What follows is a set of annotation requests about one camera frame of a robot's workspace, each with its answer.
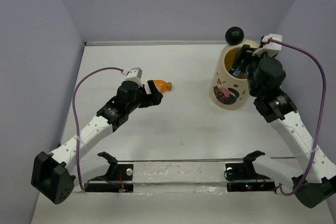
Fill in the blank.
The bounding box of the purple cable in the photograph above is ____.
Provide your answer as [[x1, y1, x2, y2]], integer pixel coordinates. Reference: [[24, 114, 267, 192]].
[[71, 66, 127, 193], [267, 38, 327, 197]]

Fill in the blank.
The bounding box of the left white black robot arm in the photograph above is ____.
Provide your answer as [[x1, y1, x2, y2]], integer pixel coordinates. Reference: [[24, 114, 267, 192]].
[[31, 80, 163, 205]]

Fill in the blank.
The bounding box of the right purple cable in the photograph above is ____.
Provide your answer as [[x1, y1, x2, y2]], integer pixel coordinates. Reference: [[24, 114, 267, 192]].
[[267, 38, 327, 197]]

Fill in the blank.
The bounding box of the cream bin with black ears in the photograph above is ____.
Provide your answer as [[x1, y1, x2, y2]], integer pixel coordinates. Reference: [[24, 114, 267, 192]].
[[209, 26, 258, 110]]

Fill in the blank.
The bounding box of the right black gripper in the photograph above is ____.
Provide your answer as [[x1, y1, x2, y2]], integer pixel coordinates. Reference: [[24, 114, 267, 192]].
[[231, 44, 273, 97]]

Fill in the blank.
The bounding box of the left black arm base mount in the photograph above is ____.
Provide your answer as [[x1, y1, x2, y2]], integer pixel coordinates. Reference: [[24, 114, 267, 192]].
[[83, 152, 134, 193]]

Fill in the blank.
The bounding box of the upright-lying blue label water bottle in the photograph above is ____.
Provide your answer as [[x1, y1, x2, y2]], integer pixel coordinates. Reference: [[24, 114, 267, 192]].
[[229, 66, 244, 79]]

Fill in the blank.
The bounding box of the orange juice bottle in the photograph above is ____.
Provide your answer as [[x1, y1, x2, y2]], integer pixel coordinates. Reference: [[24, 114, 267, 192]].
[[153, 80, 172, 93]]

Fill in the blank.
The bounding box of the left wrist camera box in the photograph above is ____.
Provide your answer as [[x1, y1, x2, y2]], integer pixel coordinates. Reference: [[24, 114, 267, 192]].
[[125, 67, 143, 86]]

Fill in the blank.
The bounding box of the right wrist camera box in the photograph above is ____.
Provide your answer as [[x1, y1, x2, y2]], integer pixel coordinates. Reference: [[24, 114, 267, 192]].
[[253, 34, 282, 58]]

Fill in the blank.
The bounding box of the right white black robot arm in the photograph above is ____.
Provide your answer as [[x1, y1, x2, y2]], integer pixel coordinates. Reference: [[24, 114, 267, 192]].
[[233, 45, 335, 208]]

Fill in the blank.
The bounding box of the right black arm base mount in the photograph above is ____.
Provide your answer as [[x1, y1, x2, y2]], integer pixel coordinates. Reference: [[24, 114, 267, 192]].
[[223, 163, 277, 193]]

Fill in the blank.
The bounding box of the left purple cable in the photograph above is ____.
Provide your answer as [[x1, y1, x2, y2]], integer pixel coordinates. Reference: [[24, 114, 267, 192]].
[[71, 66, 127, 193]]

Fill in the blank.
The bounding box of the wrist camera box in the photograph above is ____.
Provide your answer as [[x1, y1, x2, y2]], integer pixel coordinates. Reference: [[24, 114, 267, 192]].
[[125, 67, 143, 86], [253, 34, 282, 58]]

